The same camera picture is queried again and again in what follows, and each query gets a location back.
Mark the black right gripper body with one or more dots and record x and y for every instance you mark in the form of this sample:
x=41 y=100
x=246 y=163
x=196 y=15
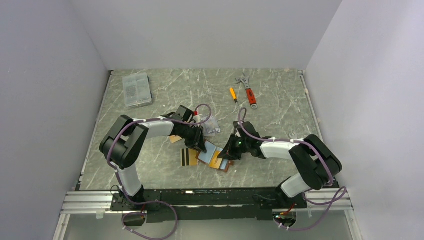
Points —
x=237 y=146

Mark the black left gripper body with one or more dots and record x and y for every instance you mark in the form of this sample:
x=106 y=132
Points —
x=191 y=135

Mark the gold VIP card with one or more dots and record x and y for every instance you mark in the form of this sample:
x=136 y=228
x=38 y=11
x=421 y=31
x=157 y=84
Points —
x=216 y=161

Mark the brown leather card holder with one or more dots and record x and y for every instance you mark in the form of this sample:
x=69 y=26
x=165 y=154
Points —
x=210 y=158

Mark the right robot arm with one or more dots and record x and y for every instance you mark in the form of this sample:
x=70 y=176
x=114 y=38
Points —
x=315 y=162

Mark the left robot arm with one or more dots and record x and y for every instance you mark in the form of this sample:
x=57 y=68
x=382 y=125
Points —
x=123 y=143

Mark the gold card with stripes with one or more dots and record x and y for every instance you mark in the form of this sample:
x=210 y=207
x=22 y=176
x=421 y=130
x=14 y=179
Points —
x=188 y=157

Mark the gold card stack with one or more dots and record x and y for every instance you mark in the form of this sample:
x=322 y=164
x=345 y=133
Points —
x=174 y=138

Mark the silver combination wrench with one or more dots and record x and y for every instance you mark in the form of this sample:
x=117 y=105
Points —
x=293 y=135

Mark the red adjustable wrench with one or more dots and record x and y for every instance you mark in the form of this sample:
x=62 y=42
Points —
x=245 y=79

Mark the clear plastic parts box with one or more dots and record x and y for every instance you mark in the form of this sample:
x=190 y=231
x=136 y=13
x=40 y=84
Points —
x=136 y=89

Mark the orange handle screwdriver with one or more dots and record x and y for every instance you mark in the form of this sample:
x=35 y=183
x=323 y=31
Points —
x=233 y=95

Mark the black aluminium base frame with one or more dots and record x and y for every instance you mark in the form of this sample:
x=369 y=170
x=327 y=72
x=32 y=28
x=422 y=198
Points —
x=260 y=203

